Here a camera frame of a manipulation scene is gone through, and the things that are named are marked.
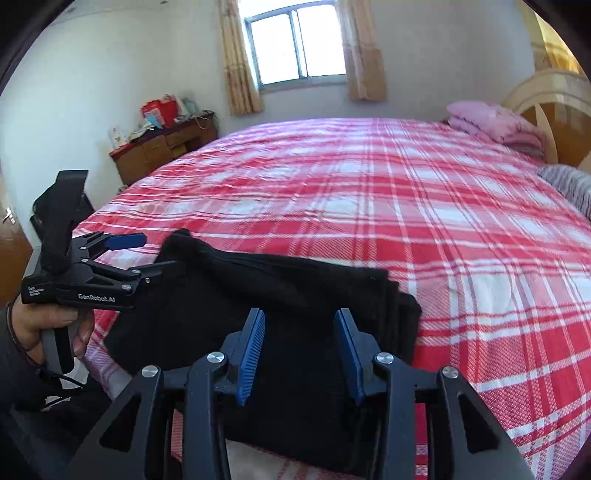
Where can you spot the beige patterned curtain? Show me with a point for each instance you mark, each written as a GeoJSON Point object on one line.
{"type": "Point", "coordinates": [364, 55]}
{"type": "Point", "coordinates": [238, 69]}

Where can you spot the black pants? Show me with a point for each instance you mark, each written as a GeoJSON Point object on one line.
{"type": "Point", "coordinates": [300, 295]}

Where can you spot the striped pillow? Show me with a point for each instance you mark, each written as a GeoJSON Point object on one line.
{"type": "Point", "coordinates": [568, 184]}

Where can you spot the red bag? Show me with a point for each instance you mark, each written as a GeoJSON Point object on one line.
{"type": "Point", "coordinates": [159, 110]}

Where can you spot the wooden desk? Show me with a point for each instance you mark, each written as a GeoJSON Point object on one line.
{"type": "Point", "coordinates": [152, 152]}

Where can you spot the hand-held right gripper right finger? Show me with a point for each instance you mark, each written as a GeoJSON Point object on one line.
{"type": "Point", "coordinates": [348, 355]}

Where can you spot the person's left forearm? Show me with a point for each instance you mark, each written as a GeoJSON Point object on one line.
{"type": "Point", "coordinates": [14, 378]}

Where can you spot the black object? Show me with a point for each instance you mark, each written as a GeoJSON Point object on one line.
{"type": "Point", "coordinates": [85, 210]}

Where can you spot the person's dark blue jacket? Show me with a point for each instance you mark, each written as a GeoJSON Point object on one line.
{"type": "Point", "coordinates": [37, 443]}

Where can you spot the person's left hand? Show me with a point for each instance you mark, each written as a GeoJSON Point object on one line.
{"type": "Point", "coordinates": [27, 323]}

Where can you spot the wooden door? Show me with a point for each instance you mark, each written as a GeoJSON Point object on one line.
{"type": "Point", "coordinates": [14, 258]}

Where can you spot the yellow patterned curtain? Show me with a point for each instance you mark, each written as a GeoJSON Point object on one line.
{"type": "Point", "coordinates": [556, 46]}

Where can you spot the small sliding window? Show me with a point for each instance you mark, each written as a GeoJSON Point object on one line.
{"type": "Point", "coordinates": [295, 46]}

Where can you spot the pink folded blanket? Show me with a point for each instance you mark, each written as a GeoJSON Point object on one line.
{"type": "Point", "coordinates": [489, 120]}

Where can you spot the cream and brown headboard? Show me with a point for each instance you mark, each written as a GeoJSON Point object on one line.
{"type": "Point", "coordinates": [554, 120]}

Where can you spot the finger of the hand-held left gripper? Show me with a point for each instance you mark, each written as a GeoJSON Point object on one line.
{"type": "Point", "coordinates": [152, 271]}
{"type": "Point", "coordinates": [127, 241]}

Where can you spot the red plaid bed blanket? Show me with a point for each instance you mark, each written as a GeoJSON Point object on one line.
{"type": "Point", "coordinates": [369, 207]}

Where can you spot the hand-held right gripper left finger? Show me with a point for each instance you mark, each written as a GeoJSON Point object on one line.
{"type": "Point", "coordinates": [249, 355]}

